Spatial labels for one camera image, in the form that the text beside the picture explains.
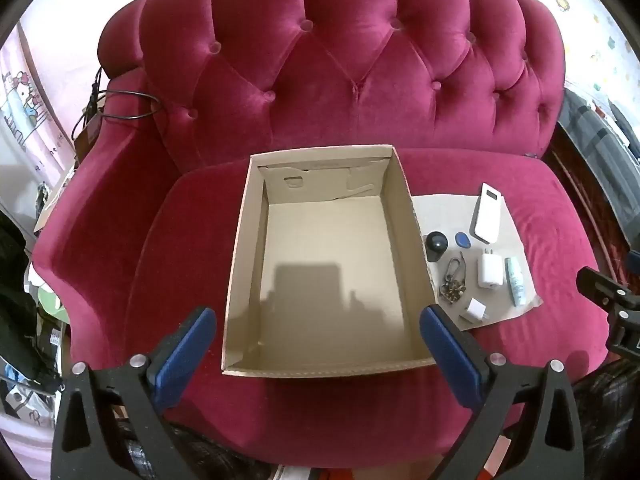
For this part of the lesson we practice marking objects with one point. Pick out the white power bank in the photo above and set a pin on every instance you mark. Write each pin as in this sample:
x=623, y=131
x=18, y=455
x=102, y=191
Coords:
x=487, y=215

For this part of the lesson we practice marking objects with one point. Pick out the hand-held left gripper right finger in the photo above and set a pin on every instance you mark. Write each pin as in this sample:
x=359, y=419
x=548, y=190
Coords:
x=450, y=355

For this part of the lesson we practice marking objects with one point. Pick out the light blue tube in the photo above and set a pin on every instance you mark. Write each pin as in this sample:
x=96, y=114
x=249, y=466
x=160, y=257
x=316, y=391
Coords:
x=515, y=282

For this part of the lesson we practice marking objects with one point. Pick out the black round knob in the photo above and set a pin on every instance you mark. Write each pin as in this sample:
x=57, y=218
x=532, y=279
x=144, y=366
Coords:
x=436, y=245

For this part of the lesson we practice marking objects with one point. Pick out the cartoon printed cloth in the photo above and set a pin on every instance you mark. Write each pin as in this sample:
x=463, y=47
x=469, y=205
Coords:
x=25, y=110

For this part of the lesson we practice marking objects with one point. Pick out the large white charger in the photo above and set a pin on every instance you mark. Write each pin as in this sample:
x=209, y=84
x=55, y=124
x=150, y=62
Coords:
x=489, y=270

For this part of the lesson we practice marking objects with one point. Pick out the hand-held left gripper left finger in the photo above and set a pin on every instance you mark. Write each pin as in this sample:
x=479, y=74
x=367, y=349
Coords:
x=182, y=355

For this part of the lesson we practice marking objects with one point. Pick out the cardboard box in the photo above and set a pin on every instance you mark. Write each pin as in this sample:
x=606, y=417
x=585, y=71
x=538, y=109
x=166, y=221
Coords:
x=320, y=240

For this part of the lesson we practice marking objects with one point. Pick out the white paper sheet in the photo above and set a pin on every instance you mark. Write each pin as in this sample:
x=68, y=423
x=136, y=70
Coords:
x=520, y=240

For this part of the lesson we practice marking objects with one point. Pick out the brown board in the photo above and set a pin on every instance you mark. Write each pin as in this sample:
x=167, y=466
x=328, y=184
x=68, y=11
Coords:
x=87, y=137

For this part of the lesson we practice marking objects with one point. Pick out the blue key fob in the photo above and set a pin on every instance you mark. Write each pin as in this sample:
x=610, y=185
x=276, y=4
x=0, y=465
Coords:
x=461, y=239

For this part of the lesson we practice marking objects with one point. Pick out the red velvet tufted sofa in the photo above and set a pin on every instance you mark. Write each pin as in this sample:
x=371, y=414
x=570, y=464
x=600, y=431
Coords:
x=350, y=60

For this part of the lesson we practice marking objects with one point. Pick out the dark cloth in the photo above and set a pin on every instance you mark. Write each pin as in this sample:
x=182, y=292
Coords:
x=20, y=300

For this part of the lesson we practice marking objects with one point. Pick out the small white charger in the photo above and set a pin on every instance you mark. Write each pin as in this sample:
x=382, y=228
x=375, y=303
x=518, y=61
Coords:
x=472, y=310

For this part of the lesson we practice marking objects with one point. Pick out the dark plaid clothing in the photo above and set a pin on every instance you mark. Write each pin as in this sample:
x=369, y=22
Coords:
x=610, y=410

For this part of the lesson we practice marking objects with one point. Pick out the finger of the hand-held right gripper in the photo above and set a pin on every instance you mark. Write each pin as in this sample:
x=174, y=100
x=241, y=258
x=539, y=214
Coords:
x=600, y=285

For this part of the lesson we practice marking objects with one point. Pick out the grey plaid cloth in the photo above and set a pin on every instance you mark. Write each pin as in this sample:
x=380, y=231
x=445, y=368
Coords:
x=595, y=130

